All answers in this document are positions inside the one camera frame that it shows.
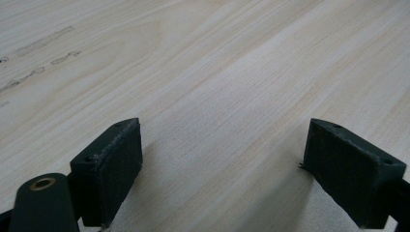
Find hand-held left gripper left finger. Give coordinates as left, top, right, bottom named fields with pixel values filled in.
left=69, top=117, right=144, bottom=229

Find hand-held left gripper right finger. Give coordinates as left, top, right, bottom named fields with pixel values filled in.
left=298, top=117, right=408, bottom=230

